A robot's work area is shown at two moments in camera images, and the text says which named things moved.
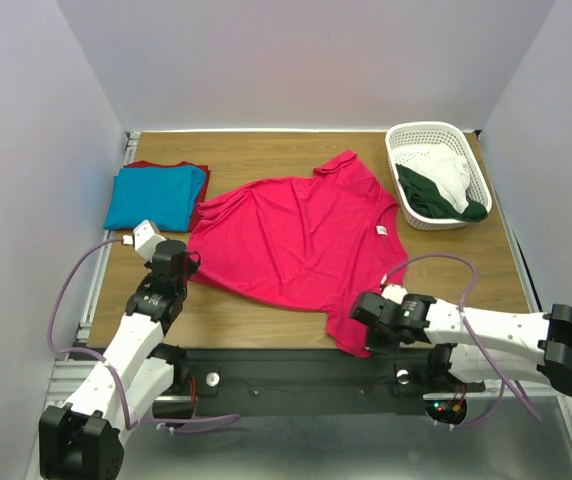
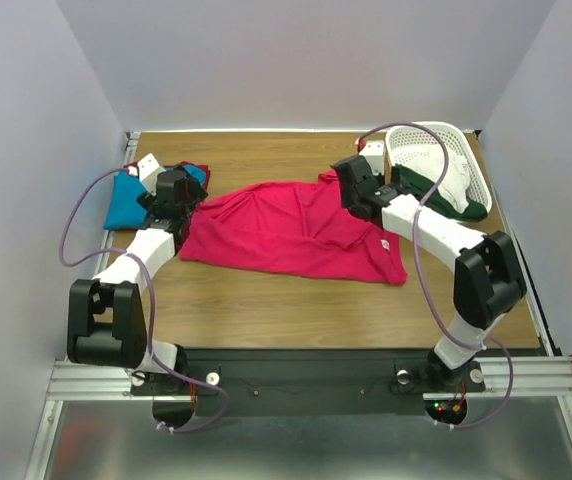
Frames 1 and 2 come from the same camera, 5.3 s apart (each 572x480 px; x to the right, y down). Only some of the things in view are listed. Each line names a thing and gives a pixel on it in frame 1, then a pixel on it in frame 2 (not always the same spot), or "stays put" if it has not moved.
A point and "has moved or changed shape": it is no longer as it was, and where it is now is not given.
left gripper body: x=191 y=268 → x=196 y=195
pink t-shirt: x=327 y=241 has moved or changed shape
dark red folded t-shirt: x=205 y=167 stays put
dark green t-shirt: x=423 y=197 stays put
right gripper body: x=362 y=312 → x=348 y=167
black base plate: x=308 y=382 stays put
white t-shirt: x=448 y=169 stays put
